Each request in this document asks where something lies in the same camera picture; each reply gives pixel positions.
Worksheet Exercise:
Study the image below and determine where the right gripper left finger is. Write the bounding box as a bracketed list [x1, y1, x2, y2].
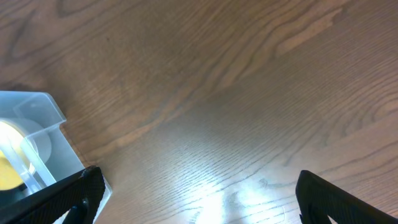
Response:
[1, 166, 105, 224]

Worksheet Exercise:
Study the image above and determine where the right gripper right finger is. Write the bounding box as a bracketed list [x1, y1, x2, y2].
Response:
[295, 170, 397, 224]

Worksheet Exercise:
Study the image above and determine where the yellow small bowl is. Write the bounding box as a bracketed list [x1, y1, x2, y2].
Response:
[1, 120, 35, 190]

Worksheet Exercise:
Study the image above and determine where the clear plastic storage container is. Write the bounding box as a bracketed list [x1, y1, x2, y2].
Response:
[1, 91, 112, 223]

